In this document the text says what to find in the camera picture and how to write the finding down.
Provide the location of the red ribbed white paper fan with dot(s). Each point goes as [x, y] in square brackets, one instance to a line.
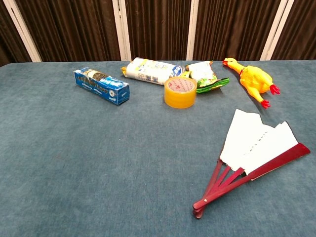
[247, 138]

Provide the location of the yellow packing tape roll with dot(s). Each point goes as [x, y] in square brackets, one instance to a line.
[177, 100]

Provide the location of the white and yellow snack packet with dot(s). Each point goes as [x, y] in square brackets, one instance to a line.
[150, 70]

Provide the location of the green and white snack packet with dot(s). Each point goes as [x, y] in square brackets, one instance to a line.
[202, 71]

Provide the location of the blue cookie box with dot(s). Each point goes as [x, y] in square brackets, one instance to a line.
[101, 86]

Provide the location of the brown pleated curtain panel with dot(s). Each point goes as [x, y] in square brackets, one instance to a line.
[232, 29]
[298, 32]
[7, 37]
[158, 29]
[74, 29]

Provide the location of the blue felt table cover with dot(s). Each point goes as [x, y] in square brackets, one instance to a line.
[74, 160]

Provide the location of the yellow rubber chicken toy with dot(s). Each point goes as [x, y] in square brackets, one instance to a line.
[254, 81]

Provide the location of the white screen frame post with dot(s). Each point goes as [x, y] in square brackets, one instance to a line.
[193, 29]
[22, 32]
[274, 29]
[122, 29]

